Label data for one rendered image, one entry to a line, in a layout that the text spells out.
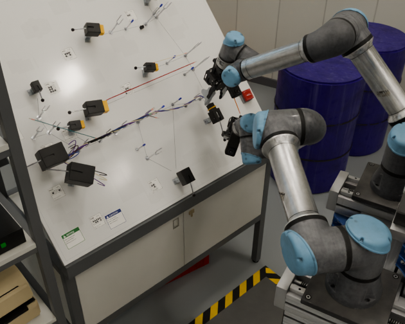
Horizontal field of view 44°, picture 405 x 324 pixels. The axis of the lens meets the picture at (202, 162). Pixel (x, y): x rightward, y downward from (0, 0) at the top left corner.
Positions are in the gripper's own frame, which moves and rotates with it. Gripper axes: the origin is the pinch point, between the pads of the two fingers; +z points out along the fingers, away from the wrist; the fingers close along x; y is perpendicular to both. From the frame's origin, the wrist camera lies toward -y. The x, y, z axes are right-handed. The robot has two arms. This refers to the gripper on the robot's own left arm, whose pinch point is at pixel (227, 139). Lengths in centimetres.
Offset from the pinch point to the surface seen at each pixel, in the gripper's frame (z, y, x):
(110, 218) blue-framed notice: -15, -48, 38
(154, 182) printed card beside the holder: -6.4, -29.0, 25.2
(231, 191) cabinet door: 21.2, -19.5, -14.4
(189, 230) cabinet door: 17.2, -43.3, 0.7
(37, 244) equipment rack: -38, -63, 59
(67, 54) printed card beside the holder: -9, 9, 75
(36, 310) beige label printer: -15, -88, 53
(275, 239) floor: 87, -32, -67
